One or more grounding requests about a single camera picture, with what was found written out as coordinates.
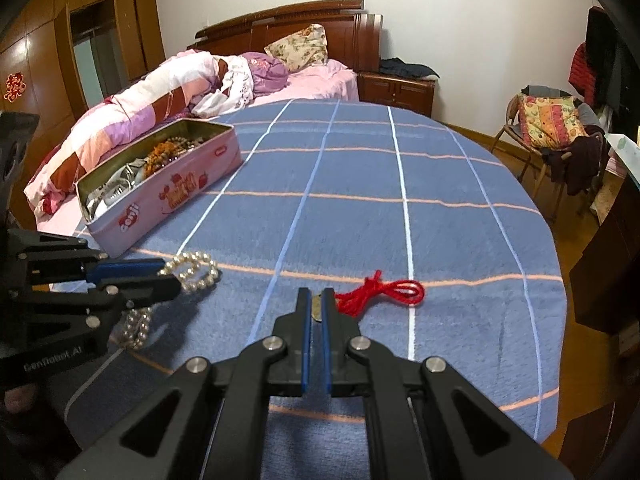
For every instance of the dark wooden headboard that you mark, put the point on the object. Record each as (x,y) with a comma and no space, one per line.
(350,35)

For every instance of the red paper wall decoration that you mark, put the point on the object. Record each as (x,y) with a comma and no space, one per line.
(15,87)

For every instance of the pink bed sheet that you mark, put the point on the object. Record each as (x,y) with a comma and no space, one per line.
(325,82)

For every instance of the person's left hand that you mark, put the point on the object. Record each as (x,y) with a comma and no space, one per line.
(20,400)

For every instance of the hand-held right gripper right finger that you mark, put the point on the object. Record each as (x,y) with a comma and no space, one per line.
(326,340)

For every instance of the purple garment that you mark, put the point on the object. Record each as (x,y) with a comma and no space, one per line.
(267,72)

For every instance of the floral pillow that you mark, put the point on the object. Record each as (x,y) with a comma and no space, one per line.
(297,47)

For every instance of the dark brown garment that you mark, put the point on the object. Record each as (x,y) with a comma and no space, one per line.
(577,165)

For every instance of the red hanging garment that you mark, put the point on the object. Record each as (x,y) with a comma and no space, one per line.
(580,67)

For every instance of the black hanging coat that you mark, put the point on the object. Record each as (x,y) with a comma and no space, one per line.
(610,60)

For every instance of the colourful patterned cushion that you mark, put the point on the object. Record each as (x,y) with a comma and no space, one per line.
(550,120)

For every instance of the pale green board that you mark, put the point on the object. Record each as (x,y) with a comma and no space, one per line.
(622,152)

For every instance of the wooden nightstand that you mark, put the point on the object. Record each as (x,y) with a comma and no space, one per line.
(397,92)

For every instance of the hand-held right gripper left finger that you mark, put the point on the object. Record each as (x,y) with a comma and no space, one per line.
(306,340)

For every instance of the brown wooden wardrobe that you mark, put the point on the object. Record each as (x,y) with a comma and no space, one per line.
(50,45)

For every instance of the pink patchwork quilt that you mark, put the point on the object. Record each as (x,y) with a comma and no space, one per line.
(125,115)

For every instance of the pink tin box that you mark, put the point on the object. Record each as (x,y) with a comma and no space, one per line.
(165,200)

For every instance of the metal frame chair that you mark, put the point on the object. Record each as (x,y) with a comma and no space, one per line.
(512,130)

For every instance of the silver jewelry bundle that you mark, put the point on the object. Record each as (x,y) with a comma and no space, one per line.
(120,185)

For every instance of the dark folded clothes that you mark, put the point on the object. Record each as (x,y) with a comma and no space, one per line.
(407,69)

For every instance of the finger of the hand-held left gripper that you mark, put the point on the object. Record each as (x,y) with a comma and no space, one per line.
(150,290)
(127,268)

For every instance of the dark wooden desk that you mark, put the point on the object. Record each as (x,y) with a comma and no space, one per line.
(610,260)

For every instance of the white floral cloth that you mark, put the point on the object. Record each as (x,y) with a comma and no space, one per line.
(227,90)

